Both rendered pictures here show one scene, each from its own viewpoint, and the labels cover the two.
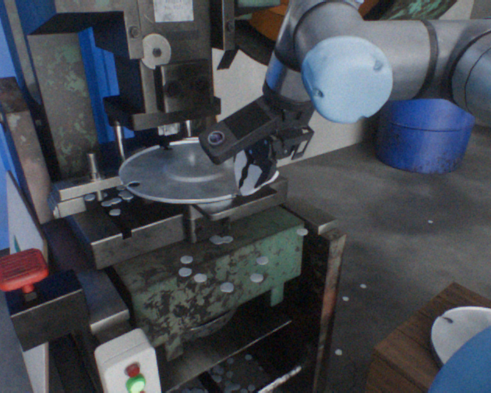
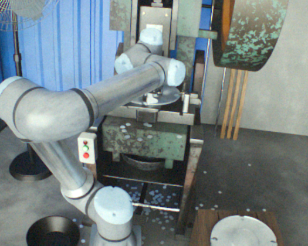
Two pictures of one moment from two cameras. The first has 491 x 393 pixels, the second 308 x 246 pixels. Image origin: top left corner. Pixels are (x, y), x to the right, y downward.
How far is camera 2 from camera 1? 77 cm
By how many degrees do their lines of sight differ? 36
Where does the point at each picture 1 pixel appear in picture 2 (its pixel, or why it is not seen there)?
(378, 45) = (131, 58)
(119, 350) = (85, 135)
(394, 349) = (205, 214)
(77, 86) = not seen: hidden behind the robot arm
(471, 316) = (254, 224)
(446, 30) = (151, 58)
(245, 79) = (276, 72)
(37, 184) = not seen: hidden behind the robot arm
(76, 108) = not seen: hidden behind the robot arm
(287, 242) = (176, 140)
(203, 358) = (136, 176)
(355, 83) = (119, 66)
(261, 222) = (170, 126)
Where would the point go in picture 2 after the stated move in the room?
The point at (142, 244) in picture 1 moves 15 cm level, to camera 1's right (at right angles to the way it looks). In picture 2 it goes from (119, 112) to (141, 124)
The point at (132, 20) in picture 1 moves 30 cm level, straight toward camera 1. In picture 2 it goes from (133, 34) to (88, 46)
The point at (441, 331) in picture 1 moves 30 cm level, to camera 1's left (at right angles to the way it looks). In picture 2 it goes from (232, 220) to (179, 189)
